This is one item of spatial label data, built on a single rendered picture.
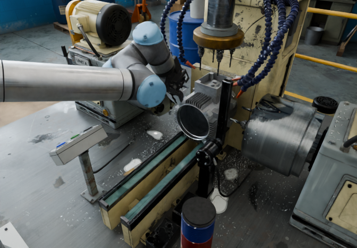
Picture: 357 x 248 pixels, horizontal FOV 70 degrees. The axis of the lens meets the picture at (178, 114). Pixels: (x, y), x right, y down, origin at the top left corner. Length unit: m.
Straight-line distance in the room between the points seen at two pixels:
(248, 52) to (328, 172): 0.57
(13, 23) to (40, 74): 5.89
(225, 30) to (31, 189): 0.93
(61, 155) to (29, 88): 0.36
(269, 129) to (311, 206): 0.27
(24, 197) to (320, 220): 1.03
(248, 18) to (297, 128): 0.50
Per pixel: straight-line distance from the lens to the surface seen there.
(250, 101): 1.07
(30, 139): 1.43
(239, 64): 1.17
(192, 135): 1.05
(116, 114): 1.30
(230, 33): 0.92
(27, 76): 0.53
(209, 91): 0.99
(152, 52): 0.73
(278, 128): 0.85
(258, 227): 0.99
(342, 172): 0.83
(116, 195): 0.89
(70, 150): 0.86
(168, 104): 1.20
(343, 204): 0.88
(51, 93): 0.54
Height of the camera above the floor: 1.60
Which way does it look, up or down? 34 degrees down
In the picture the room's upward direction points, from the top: 1 degrees clockwise
